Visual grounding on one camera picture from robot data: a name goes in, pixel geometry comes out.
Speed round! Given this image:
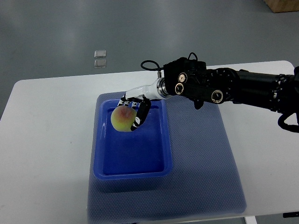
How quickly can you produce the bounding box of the upper metal floor plate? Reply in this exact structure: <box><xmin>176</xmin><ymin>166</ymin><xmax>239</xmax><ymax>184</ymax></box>
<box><xmin>94</xmin><ymin>50</ymin><xmax>107</xmax><ymax>58</ymax></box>

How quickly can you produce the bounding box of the blue plastic tray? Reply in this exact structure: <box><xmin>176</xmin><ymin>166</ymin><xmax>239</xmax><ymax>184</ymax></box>
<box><xmin>93</xmin><ymin>99</ymin><xmax>172</xmax><ymax>181</ymax></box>

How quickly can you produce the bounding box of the blue grey textured mat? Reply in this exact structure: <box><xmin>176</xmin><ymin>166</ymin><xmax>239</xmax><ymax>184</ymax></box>
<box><xmin>87</xmin><ymin>92</ymin><xmax>247</xmax><ymax>224</ymax></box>

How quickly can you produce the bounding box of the white table leg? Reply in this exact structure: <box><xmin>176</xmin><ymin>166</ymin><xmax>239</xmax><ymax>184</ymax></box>
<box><xmin>244</xmin><ymin>216</ymin><xmax>257</xmax><ymax>224</ymax></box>

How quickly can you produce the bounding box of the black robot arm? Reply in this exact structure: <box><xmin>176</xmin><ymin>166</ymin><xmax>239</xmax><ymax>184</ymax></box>
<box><xmin>152</xmin><ymin>57</ymin><xmax>299</xmax><ymax>133</ymax></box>

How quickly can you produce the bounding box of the lower metal floor plate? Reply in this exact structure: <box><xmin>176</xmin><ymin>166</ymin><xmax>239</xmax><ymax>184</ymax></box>
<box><xmin>94</xmin><ymin>59</ymin><xmax>107</xmax><ymax>68</ymax></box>

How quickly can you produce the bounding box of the yellow red peach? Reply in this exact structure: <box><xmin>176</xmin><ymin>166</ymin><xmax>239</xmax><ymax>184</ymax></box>
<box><xmin>110</xmin><ymin>105</ymin><xmax>137</xmax><ymax>132</ymax></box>

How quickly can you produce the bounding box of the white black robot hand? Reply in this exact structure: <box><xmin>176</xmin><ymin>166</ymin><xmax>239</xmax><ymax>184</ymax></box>
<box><xmin>117</xmin><ymin>77</ymin><xmax>171</xmax><ymax>131</ymax></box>

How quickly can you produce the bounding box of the metal floor plate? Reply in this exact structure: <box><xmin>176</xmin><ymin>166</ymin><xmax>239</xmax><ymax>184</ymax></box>
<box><xmin>94</xmin><ymin>59</ymin><xmax>107</xmax><ymax>68</ymax></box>
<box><xmin>94</xmin><ymin>50</ymin><xmax>107</xmax><ymax>58</ymax></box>

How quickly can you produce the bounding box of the brown cardboard box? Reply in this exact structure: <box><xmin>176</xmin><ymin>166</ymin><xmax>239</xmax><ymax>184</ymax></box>
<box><xmin>264</xmin><ymin>0</ymin><xmax>299</xmax><ymax>13</ymax></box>

